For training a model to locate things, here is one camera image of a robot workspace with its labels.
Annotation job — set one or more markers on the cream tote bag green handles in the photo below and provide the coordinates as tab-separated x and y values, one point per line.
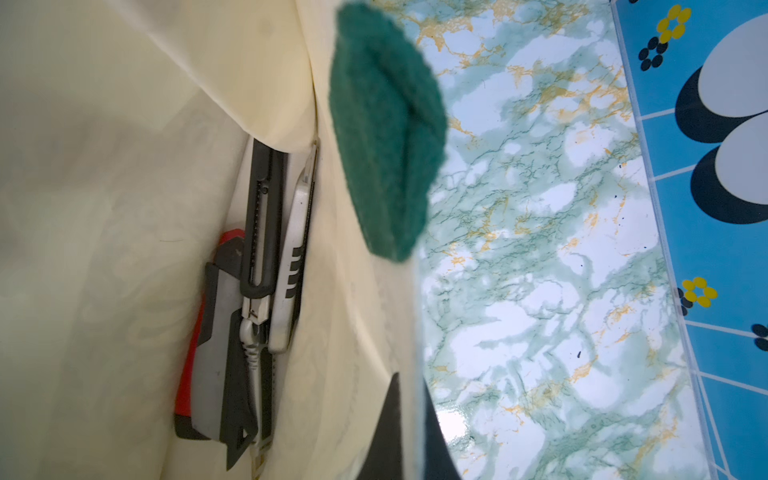
124	131

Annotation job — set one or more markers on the red utility knife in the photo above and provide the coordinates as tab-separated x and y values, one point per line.
183	397

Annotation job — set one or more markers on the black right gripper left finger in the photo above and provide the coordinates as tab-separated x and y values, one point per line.
384	460

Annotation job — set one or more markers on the silver black utility knife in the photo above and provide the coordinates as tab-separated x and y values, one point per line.
292	258

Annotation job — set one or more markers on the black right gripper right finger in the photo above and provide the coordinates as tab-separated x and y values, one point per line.
438	464

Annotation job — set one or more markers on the grey black utility knife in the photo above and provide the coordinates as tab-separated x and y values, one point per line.
220	407

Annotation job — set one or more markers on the slim silver black knife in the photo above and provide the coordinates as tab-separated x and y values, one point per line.
258	281

